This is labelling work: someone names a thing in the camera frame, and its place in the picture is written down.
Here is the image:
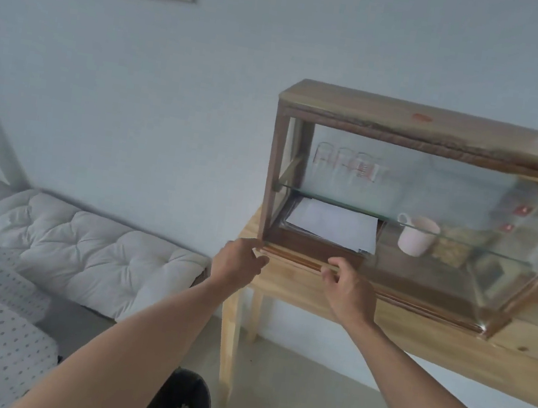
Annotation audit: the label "wooden glass display cabinet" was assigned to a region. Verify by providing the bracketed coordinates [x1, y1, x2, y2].
[248, 75, 538, 348]

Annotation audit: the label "beige snack packets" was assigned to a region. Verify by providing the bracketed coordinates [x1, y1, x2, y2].
[431, 221, 496, 274]

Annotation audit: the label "white tufted cushion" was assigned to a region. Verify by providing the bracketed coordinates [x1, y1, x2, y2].
[0, 183, 219, 335]

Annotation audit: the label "grey bed sheet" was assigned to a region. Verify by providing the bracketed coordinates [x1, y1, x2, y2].
[30, 293, 118, 365]

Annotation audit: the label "person's left hand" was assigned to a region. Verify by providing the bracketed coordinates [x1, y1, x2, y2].
[208, 233, 273, 295]

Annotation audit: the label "black shoe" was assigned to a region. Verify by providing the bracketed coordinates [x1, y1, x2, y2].
[136, 362, 217, 408]

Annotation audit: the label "glass cabinet shelf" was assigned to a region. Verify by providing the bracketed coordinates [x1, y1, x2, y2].
[269, 181, 538, 268]

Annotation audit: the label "person's left forearm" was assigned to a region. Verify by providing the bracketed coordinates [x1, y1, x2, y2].
[10, 248, 241, 408]

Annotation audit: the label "pink ceramic mug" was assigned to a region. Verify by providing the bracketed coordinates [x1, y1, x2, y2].
[391, 211, 444, 261]

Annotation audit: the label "person's right hand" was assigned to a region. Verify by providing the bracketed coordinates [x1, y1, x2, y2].
[314, 254, 384, 333]

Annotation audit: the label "stack of white papers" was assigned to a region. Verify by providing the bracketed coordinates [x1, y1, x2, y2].
[281, 193, 383, 257]

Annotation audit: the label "box with red label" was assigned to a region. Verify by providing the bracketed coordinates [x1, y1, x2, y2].
[489, 192, 538, 240]

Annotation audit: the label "clear drinking glass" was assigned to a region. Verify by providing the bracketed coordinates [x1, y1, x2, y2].
[354, 151, 387, 189]
[310, 140, 339, 179]
[332, 145, 360, 184]

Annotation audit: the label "light wooden table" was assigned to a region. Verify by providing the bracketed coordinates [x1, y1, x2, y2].
[208, 201, 538, 408]

